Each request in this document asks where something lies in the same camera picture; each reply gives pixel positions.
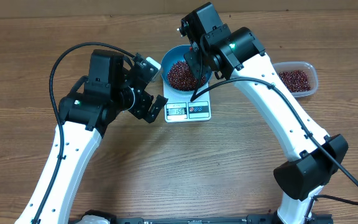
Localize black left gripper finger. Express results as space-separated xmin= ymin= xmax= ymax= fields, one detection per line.
xmin=144 ymin=95 xmax=168 ymax=123
xmin=132 ymin=53 xmax=152 ymax=83

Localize clear plastic bean container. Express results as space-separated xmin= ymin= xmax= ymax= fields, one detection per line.
xmin=273 ymin=62 xmax=318 ymax=98

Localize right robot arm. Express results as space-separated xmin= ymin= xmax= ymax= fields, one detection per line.
xmin=179 ymin=3 xmax=348 ymax=223

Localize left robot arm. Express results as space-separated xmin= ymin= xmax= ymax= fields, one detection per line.
xmin=16 ymin=49 xmax=167 ymax=223

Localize white digital kitchen scale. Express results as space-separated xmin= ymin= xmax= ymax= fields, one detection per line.
xmin=163 ymin=80 xmax=212 ymax=123

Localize red beans in bowl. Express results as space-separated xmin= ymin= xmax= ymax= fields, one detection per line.
xmin=167 ymin=61 xmax=198 ymax=91

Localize teal plastic bowl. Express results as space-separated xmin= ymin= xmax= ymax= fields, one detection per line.
xmin=160 ymin=44 xmax=214 ymax=95

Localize red beans in container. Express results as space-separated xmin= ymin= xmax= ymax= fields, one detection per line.
xmin=278 ymin=70 xmax=311 ymax=93

